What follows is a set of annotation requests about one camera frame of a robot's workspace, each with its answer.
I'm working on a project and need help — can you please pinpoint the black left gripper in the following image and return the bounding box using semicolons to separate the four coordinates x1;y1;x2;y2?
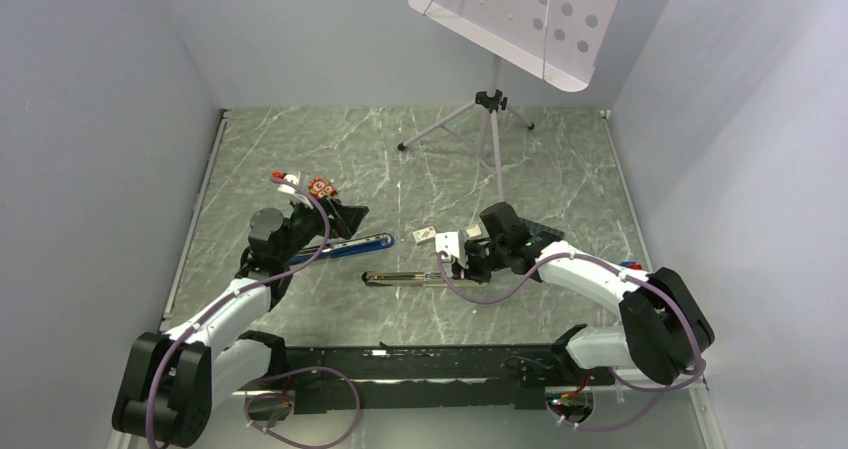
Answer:
277;192;367;265

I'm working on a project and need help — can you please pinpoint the blue black stapler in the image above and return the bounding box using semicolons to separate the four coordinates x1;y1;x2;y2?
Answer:
291;233;395;264

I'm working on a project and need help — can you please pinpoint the black silver stapler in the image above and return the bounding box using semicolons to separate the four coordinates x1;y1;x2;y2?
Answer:
361;271;448;288

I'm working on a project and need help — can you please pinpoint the white staple box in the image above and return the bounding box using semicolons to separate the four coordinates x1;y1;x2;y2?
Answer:
412;225;437;245

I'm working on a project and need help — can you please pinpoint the staple box tray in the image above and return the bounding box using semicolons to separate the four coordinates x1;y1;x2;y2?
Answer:
462;224;483;239

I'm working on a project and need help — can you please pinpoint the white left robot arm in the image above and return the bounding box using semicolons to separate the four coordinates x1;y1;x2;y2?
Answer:
111;198;369;448

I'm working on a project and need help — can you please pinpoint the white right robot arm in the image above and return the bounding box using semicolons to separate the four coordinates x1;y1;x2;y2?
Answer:
435;202;715;390

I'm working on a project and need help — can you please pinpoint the dark grey lego baseplate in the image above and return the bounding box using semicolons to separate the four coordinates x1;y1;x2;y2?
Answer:
521;218;565;240

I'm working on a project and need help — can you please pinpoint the red cartoon eraser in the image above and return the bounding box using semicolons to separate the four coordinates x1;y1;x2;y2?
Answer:
308;177;338;200

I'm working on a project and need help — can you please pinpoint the colourful lego toy car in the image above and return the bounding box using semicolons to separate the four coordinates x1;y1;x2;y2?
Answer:
620;261;644;270

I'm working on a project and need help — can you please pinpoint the white perforated music stand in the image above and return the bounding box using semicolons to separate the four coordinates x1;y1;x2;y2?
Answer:
397;0;619;198

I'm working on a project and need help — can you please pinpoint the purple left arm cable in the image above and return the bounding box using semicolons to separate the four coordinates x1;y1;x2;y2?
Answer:
144;177;362;449

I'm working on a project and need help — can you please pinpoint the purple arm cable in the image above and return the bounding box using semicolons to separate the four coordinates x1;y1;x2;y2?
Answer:
435;250;707;433
144;177;362;449

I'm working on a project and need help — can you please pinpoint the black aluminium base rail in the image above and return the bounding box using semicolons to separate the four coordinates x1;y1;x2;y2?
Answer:
122;343;704;415

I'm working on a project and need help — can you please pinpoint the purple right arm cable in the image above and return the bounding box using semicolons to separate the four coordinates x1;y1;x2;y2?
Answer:
435;250;707;433

